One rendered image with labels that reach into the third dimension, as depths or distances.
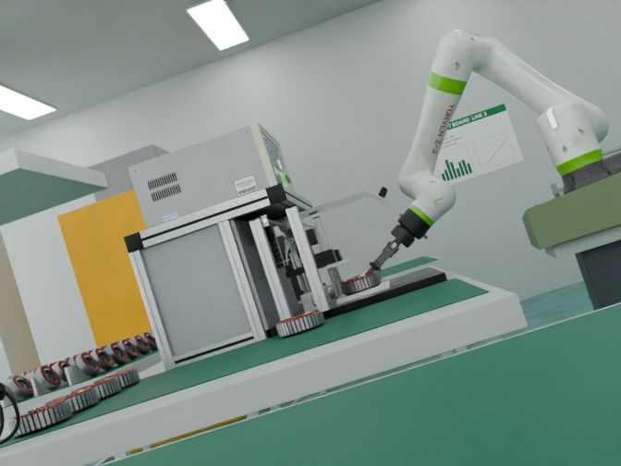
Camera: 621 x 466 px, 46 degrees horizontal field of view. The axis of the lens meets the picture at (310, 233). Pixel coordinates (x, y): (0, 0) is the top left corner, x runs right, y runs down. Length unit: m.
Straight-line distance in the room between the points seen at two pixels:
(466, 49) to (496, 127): 5.30
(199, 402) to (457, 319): 0.41
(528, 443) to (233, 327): 1.55
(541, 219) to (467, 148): 5.58
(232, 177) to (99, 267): 4.01
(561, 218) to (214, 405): 1.11
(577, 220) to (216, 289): 0.93
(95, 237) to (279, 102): 2.62
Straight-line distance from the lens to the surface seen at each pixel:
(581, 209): 1.95
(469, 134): 7.52
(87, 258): 6.02
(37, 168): 1.30
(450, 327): 1.09
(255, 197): 1.88
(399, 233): 2.27
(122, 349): 3.52
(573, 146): 2.11
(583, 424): 0.41
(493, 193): 7.48
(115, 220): 5.94
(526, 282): 7.51
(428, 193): 2.27
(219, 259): 1.91
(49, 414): 1.48
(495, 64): 2.39
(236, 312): 1.90
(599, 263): 2.08
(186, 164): 2.07
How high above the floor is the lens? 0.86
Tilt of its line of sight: 3 degrees up
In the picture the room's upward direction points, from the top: 18 degrees counter-clockwise
